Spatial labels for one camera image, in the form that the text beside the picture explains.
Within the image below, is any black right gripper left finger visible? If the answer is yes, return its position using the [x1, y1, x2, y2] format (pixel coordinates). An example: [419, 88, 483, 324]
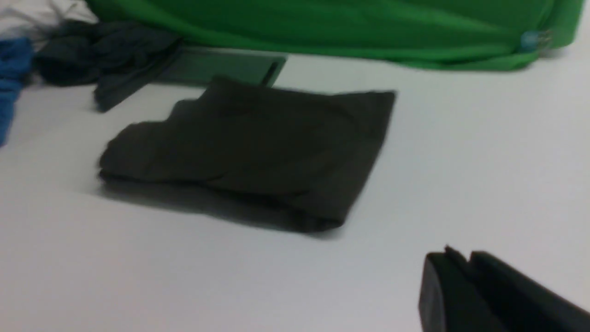
[419, 246, 506, 332]

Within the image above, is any white crumpled garment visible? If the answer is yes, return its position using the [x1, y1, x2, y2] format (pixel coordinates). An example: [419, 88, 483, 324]
[0, 0, 99, 40]

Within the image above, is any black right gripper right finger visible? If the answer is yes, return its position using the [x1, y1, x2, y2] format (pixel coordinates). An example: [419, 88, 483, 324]
[469, 251, 590, 332]

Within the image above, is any green backdrop cloth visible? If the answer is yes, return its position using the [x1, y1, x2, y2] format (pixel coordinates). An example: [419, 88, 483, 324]
[87, 0, 584, 71]

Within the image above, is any blue binder clip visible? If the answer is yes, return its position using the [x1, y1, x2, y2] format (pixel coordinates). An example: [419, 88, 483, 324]
[519, 30, 553, 53]

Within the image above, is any dark gray long-sleeve top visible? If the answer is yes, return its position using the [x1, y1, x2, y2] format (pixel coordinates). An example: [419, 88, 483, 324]
[98, 77, 397, 233]

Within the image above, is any blue crumpled garment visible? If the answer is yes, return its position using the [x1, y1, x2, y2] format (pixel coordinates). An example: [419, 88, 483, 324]
[0, 36, 34, 146]

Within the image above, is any gray recessed cable tray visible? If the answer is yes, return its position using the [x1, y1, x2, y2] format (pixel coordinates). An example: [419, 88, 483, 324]
[155, 46, 288, 87]

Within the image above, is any dark teal crumpled garment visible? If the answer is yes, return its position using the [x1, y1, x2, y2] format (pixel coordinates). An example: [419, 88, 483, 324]
[33, 20, 183, 112]

